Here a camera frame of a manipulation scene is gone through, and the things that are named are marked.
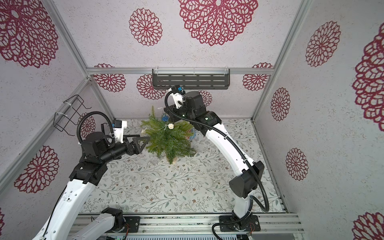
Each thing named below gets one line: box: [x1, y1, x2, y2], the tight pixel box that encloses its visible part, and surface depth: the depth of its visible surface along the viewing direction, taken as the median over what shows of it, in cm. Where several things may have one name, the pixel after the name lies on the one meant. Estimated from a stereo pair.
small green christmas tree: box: [140, 105, 197, 165], surface depth 76 cm
